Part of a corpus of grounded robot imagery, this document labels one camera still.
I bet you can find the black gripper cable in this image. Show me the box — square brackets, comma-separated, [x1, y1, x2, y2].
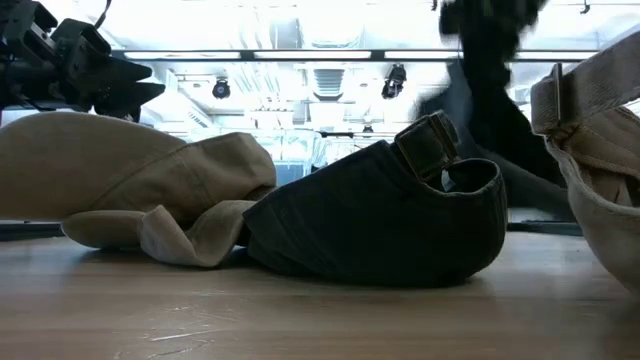
[93, 0, 114, 30]

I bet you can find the tan cotton cap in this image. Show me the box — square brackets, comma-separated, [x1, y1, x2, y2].
[0, 110, 278, 269]

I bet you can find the dark olive cap with buckle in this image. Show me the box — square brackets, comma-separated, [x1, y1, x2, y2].
[242, 110, 509, 289]

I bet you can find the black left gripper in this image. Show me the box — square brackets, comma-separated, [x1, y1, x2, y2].
[0, 0, 167, 124]

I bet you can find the black ceiling spot lamp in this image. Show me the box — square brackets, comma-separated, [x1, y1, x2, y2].
[211, 78, 232, 100]
[380, 63, 408, 100]

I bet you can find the light beige cap with strap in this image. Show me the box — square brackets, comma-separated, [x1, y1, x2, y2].
[529, 30, 640, 297]

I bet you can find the black aluminium table frame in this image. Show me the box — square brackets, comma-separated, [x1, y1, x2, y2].
[0, 218, 584, 242]

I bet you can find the black horizontal ceiling beam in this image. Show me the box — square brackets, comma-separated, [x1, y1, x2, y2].
[112, 48, 601, 63]

